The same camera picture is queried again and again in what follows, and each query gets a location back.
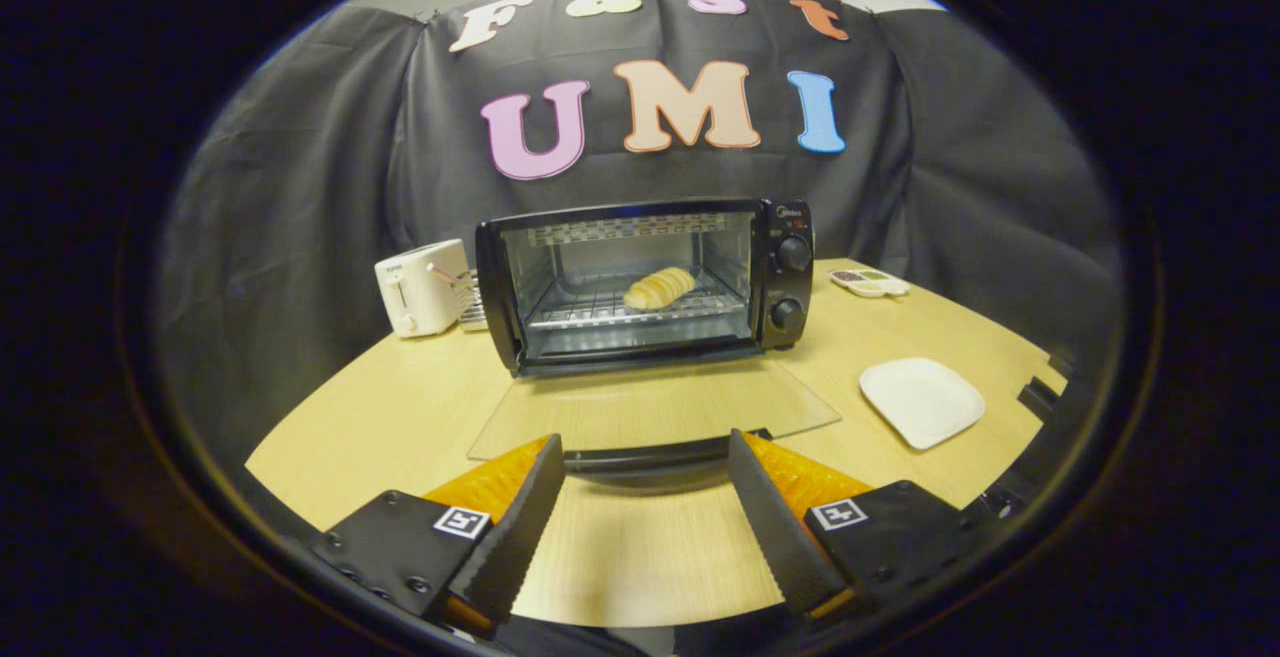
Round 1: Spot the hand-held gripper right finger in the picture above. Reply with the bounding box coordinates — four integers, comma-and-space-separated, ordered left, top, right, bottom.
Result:
727, 427, 979, 624

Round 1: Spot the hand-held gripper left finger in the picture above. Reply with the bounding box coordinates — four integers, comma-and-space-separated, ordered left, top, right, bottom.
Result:
312, 433, 567, 638

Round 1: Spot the black toaster oven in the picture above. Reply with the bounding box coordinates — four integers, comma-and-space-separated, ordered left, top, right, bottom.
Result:
468, 197, 843, 484

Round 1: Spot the pale bread roll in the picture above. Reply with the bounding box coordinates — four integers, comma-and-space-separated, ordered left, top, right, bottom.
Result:
623, 267, 697, 312

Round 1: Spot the white pop-up toaster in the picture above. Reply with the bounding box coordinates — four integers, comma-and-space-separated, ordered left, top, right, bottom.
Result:
374, 239, 471, 340

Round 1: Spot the white square plate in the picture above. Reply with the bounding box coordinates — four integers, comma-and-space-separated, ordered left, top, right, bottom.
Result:
859, 357, 987, 451

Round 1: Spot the white divided condiment tray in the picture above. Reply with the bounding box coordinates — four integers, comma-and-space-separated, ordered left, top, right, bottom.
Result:
828, 268, 911, 299

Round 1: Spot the black backdrop cloth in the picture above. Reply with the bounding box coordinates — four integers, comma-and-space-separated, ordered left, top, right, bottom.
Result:
150, 0, 1126, 468

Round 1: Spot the metal wire rack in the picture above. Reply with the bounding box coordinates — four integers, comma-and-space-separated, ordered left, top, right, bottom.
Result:
458, 271, 491, 331

